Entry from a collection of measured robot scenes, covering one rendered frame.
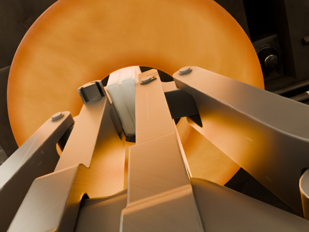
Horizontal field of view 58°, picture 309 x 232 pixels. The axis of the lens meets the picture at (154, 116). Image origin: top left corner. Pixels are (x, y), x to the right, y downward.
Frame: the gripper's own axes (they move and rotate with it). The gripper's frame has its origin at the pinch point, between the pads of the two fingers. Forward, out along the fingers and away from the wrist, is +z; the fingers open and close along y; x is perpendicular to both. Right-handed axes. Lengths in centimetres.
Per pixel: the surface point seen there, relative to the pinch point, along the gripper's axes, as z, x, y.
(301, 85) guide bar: 22.9, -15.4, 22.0
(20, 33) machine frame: 33.1, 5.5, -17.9
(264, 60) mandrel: 27.9, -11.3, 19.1
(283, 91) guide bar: 22.9, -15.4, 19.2
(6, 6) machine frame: 33.3, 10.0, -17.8
